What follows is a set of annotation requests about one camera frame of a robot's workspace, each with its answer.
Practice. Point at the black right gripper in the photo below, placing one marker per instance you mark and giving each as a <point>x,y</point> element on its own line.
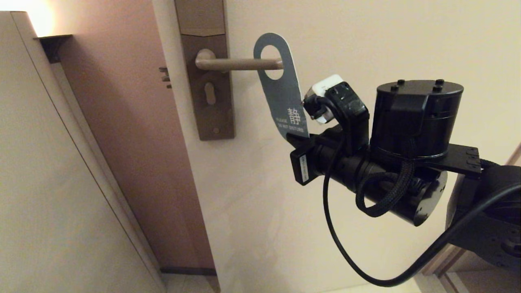
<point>313,160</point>

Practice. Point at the beige keyhole cover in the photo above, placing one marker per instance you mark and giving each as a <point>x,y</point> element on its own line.
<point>210,93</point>

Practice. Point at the brown door jamb panel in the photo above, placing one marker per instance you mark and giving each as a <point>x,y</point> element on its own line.
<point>134,142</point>

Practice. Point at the brown metal lock plate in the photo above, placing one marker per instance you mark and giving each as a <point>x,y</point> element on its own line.
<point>211,118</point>

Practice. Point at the white and blue door hanger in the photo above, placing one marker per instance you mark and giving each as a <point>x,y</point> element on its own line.
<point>281,93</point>

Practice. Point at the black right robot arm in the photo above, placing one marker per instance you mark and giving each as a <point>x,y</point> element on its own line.
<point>419,118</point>

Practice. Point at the white door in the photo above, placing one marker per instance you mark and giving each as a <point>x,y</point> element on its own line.
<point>285,203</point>

